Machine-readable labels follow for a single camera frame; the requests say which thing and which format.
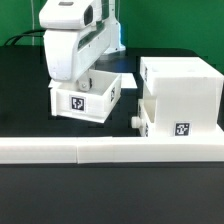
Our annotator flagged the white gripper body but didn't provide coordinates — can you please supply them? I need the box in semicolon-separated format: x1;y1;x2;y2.
44;23;110;82

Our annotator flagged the white drawer cabinet box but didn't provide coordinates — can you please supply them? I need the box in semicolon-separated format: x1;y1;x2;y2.
140;57;224;136

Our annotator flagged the white front drawer tray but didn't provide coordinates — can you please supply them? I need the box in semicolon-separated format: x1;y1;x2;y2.
131;99;156;137

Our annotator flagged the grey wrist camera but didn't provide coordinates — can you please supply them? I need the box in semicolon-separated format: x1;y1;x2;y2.
39;0;102;30

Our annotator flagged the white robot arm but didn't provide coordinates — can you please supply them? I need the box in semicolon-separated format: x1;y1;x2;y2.
39;0;125;91

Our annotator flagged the black cable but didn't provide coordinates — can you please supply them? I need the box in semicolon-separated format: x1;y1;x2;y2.
2;28;48;47

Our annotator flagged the white drawer tray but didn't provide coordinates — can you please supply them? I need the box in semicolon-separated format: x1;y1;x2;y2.
131;99;156;137
49;69;121;123

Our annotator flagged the white marker tag plate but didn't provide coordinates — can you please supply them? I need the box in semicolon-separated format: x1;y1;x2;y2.
121;73;137;89

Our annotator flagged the white foam border front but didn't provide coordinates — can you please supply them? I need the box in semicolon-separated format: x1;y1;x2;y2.
0;135;224;164

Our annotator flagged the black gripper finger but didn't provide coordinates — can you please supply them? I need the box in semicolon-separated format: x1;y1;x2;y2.
78;75;91;92

